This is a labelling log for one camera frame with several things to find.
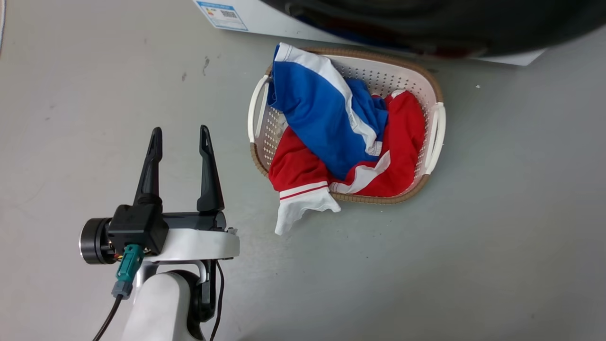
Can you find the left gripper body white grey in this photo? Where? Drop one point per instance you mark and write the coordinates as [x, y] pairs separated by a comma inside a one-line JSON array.
[[199, 244]]

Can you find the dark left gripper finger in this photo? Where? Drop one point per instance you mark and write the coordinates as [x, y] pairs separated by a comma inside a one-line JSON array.
[[208, 180], [150, 175]]

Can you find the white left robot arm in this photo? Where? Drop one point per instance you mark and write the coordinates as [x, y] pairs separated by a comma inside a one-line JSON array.
[[158, 308]]

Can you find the white washing machine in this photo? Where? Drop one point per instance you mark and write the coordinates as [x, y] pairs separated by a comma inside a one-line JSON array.
[[265, 19]]

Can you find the dark round washing machine door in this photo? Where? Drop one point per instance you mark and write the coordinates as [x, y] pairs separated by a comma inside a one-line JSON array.
[[426, 19]]

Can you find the blue and white garment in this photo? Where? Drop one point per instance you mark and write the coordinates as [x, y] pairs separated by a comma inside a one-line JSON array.
[[317, 113]]

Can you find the blue white energy label sticker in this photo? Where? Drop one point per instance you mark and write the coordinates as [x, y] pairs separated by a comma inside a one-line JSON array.
[[222, 14]]

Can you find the red and white garment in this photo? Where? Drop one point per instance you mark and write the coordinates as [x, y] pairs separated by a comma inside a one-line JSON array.
[[402, 142]]

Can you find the white perforated laundry basket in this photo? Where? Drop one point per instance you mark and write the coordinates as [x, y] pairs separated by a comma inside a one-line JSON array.
[[426, 94]]

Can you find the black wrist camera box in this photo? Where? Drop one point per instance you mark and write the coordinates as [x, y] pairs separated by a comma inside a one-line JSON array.
[[137, 227]]

